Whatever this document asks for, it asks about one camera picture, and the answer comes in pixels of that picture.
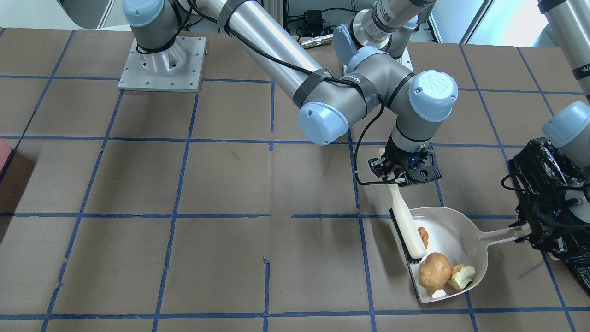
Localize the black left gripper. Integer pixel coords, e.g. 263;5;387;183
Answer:
516;184;589;256

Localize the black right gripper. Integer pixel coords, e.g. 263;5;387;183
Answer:
367;138;443;187

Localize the yellow bread piece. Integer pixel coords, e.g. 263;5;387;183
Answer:
418;227;430;249

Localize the beige plastic dustpan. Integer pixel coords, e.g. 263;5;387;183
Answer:
407;207;531;304

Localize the yellow apple piece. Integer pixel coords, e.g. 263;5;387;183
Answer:
448;263;476;290

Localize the whole brown potato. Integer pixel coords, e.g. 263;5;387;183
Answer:
419;252;452;291

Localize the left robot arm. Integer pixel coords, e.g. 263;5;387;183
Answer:
510;0;589;265

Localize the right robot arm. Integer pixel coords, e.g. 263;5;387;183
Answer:
122;0;459;186

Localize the bin with black bag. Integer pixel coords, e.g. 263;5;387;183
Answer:
508;138;589;292

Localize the pink box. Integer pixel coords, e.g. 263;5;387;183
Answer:
0;138;13;181

